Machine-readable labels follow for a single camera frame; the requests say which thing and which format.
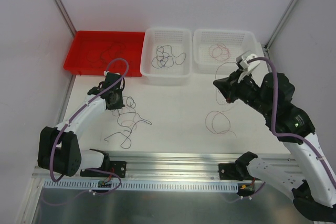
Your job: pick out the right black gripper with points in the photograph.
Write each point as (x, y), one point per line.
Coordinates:
(237, 87)

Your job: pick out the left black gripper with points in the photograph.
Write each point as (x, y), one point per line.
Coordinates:
(115, 103)

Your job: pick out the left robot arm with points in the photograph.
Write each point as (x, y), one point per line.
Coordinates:
(59, 149)

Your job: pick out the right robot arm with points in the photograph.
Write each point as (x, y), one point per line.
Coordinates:
(313, 195)

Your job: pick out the white right mesh basket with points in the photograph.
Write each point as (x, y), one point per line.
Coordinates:
(215, 51)

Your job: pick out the white mesh basket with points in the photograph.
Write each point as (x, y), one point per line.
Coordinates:
(215, 51)
(166, 58)

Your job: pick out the red plastic tray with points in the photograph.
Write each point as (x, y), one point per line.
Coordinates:
(92, 51)

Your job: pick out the white middle mesh basket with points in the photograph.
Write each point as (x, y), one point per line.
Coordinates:
(166, 58)

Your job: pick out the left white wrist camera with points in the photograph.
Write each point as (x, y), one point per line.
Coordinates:
(110, 72)

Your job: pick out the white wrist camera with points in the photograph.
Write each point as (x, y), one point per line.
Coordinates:
(247, 62)
(110, 72)

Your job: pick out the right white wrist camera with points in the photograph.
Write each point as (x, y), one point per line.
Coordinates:
(247, 62)

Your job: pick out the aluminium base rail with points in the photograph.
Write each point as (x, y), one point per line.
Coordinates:
(182, 167)

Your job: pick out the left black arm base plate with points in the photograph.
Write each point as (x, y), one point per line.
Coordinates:
(116, 167)

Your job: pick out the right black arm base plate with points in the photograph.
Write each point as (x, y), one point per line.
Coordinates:
(228, 171)

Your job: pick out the white slotted cable duct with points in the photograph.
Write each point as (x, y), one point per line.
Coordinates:
(142, 185)

